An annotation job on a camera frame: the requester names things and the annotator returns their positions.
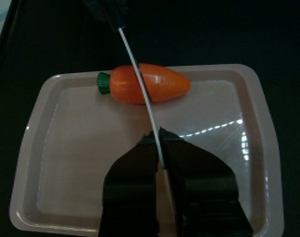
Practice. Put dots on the orange carrot tip piece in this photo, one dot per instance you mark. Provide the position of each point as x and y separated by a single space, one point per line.
169 83

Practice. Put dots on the pink plastic tray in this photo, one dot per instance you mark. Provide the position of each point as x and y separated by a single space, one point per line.
94 154

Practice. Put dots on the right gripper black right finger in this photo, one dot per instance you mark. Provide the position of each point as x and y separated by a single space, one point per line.
206 197

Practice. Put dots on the carrot piece with green top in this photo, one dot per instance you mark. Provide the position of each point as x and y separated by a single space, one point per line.
124 84

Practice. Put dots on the white toy cleaver knife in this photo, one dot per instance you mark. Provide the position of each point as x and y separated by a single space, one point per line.
165 203

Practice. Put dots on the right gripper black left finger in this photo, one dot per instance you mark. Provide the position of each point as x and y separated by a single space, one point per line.
130 191

